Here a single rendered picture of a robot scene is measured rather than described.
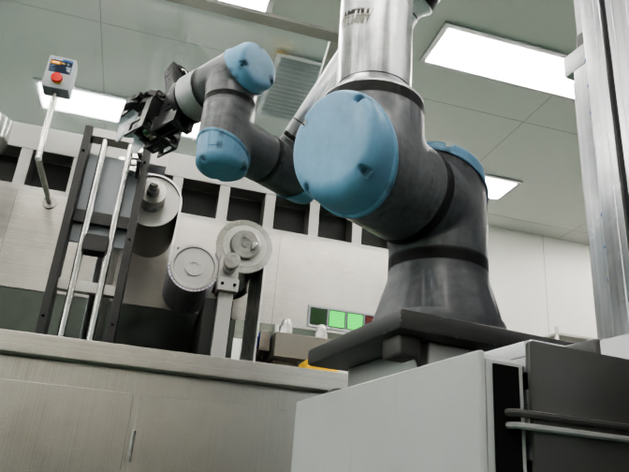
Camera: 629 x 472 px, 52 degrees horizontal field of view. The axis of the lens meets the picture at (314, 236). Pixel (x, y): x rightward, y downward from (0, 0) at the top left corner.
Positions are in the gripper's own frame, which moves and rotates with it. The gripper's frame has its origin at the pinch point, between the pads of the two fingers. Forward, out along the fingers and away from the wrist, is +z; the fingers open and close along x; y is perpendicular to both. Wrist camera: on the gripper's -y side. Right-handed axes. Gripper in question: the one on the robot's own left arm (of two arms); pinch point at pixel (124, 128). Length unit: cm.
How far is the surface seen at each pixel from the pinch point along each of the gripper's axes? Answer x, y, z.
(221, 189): 62, -41, 58
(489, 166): 277, -196, 81
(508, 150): 265, -195, 61
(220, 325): 50, 15, 25
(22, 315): 28, 13, 84
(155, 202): 29.2, -11.2, 35.3
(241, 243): 51, -8, 25
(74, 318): 39, 11, 77
